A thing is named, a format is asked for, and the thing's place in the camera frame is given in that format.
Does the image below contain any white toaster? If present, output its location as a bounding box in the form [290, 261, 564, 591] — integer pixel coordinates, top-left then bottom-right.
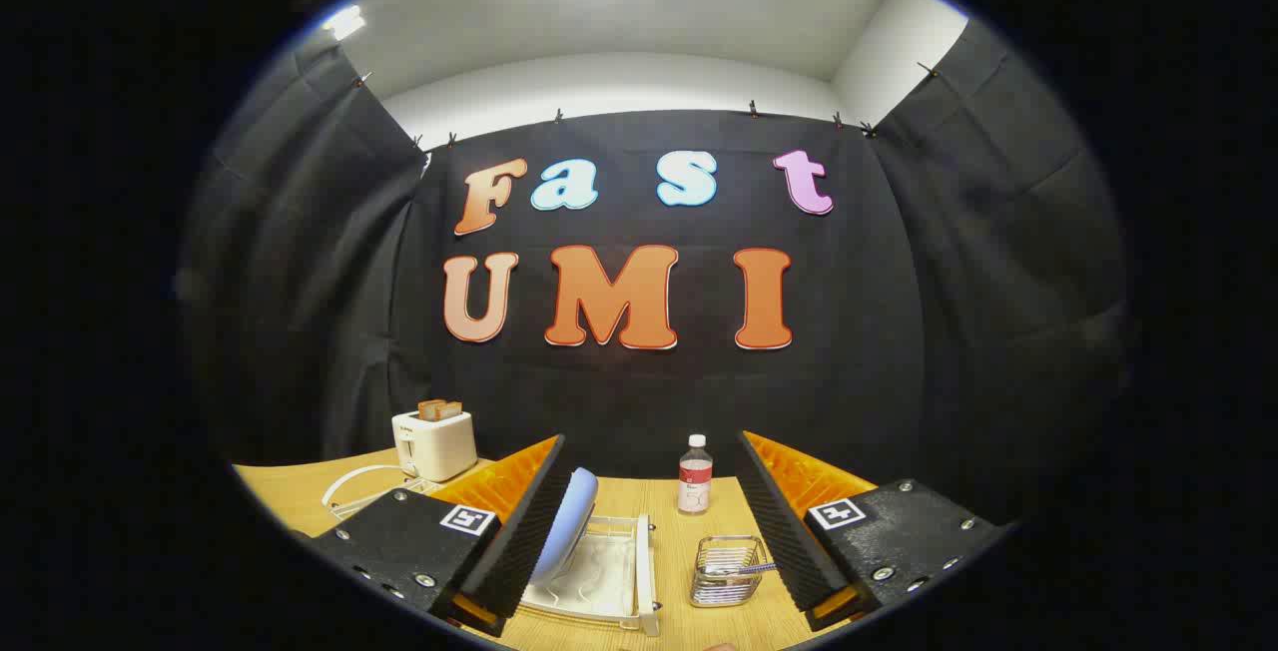
[391, 409, 478, 482]

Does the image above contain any white wire dish rack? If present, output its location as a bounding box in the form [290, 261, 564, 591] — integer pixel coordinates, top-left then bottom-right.
[321, 464, 662, 637]

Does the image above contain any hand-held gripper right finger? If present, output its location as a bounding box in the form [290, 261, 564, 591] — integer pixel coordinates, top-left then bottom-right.
[737, 429, 1009, 632]

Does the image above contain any clear plastic bottle red label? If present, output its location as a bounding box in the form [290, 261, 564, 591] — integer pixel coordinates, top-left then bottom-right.
[678, 434, 714, 516]

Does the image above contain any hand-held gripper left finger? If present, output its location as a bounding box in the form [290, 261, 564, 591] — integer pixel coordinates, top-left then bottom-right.
[305, 434, 567, 637]

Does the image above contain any light blue plate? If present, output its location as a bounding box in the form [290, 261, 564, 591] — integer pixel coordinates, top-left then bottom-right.
[529, 468, 600, 587]

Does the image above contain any black backdrop cloth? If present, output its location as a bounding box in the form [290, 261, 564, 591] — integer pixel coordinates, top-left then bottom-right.
[180, 17, 1134, 522]

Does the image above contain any silver wire basket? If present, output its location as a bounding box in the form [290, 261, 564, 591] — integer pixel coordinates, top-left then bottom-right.
[689, 535, 768, 609]

